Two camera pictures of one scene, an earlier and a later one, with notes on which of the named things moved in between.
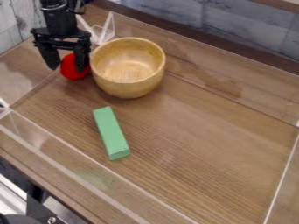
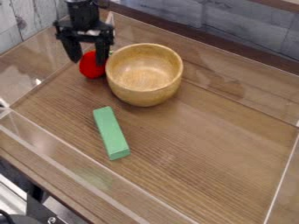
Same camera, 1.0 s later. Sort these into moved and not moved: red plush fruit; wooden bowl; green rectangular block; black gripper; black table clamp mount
Moved: wooden bowl; red plush fruit; black gripper
Not moved: green rectangular block; black table clamp mount
